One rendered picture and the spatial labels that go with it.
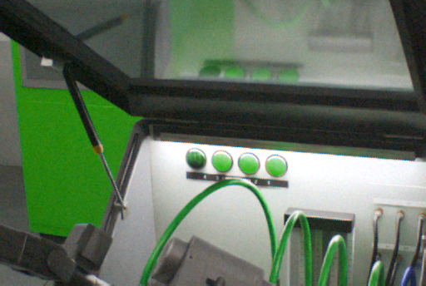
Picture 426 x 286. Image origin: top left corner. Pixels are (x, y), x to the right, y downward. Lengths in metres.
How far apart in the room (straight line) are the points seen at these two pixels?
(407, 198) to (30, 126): 3.18
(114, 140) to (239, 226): 2.57
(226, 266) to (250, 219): 0.98
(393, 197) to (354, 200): 0.09
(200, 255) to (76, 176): 3.72
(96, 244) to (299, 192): 0.51
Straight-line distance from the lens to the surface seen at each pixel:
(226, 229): 1.73
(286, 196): 1.66
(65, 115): 4.35
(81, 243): 1.32
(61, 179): 4.49
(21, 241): 1.24
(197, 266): 0.71
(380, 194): 1.61
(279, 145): 1.59
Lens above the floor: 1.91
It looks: 16 degrees down
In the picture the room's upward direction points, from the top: 2 degrees counter-clockwise
